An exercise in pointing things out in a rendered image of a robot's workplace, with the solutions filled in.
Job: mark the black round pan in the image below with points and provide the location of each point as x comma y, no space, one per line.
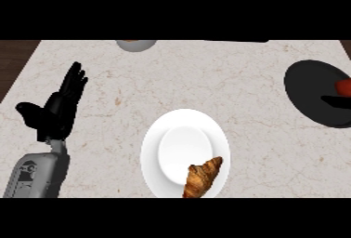
310,93

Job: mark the brown croissant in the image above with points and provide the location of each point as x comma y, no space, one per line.
201,179

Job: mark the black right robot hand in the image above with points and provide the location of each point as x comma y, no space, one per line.
338,101

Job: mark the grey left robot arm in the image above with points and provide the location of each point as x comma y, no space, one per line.
38,175

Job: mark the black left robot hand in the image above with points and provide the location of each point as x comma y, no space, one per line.
56,108

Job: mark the grey round bowl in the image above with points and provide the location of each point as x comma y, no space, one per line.
136,45

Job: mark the white oval plate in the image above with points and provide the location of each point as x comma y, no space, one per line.
183,148

